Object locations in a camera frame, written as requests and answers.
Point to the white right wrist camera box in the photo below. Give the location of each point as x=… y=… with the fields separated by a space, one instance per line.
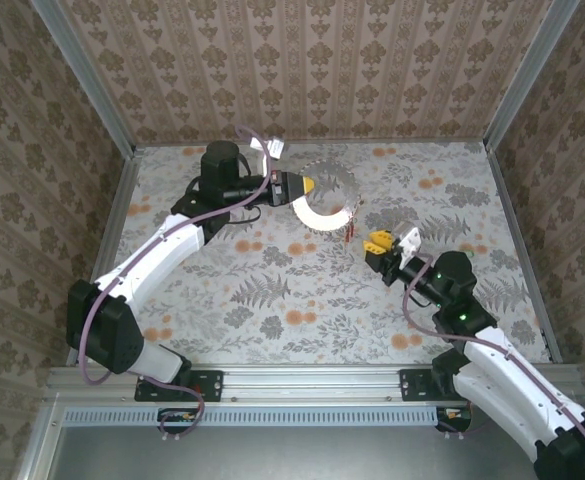
x=409 y=242

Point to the aluminium front rail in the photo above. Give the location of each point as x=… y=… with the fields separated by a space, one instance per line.
x=312 y=382

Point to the grey metal panel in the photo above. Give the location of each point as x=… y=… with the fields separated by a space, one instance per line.
x=312 y=455

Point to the red key tag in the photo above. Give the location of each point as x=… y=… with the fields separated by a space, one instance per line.
x=348 y=234

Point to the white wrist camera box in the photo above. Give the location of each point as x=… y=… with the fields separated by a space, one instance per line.
x=409 y=242
x=272 y=147

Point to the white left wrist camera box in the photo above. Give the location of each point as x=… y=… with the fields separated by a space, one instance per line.
x=272 y=147

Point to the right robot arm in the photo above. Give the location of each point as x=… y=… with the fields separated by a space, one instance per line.
x=502 y=380

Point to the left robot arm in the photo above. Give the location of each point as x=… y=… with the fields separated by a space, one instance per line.
x=157 y=255

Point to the aluminium corner post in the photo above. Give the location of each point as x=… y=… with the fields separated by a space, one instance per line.
x=527 y=80
x=87 y=80

